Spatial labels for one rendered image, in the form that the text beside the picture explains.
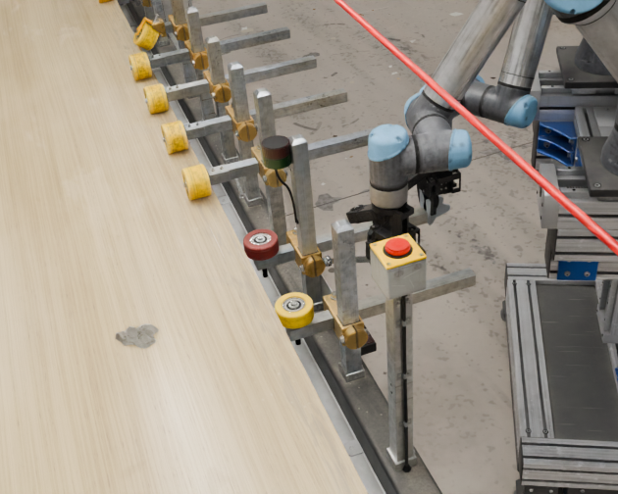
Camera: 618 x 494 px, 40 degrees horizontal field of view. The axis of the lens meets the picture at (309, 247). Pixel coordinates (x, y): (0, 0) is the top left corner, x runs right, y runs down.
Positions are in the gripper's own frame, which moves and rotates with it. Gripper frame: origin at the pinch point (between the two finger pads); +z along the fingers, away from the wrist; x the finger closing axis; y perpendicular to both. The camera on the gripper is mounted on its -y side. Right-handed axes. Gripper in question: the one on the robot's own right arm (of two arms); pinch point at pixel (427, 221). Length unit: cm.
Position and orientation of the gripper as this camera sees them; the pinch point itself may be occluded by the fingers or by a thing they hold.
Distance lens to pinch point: 212.3
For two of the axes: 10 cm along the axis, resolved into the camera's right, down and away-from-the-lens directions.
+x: -3.4, -5.4, 7.7
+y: 9.4, -2.6, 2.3
